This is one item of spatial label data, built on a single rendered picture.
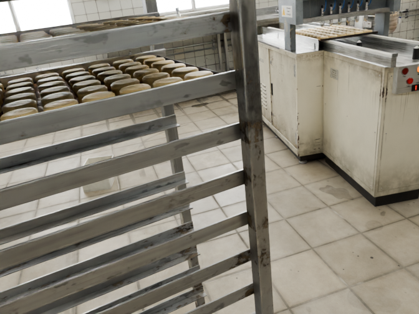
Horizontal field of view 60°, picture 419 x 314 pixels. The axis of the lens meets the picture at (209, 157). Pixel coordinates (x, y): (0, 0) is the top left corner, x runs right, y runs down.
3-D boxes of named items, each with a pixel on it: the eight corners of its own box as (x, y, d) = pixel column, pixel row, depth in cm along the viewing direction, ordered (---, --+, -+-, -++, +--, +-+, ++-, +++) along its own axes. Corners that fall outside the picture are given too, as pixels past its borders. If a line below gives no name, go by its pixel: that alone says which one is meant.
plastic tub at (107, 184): (111, 189, 278) (106, 170, 272) (83, 192, 278) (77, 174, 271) (118, 171, 306) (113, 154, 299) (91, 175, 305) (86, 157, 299)
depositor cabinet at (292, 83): (253, 118, 392) (247, 36, 358) (317, 107, 399) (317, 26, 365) (298, 167, 276) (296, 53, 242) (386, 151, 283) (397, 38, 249)
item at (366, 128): (321, 162, 279) (322, 41, 242) (363, 154, 282) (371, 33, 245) (373, 210, 215) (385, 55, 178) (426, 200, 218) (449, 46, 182)
